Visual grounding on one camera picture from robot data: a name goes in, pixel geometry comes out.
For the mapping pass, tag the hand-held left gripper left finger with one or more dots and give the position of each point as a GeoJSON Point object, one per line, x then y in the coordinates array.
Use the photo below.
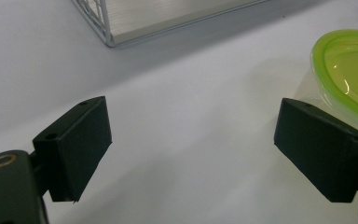
{"type": "Point", "coordinates": [74, 149]}

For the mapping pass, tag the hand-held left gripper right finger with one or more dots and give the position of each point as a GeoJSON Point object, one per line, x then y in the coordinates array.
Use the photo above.
{"type": "Point", "coordinates": [320, 149]}

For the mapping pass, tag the green lidded round container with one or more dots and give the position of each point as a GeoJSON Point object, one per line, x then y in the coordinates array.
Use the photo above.
{"type": "Point", "coordinates": [349, 68]}

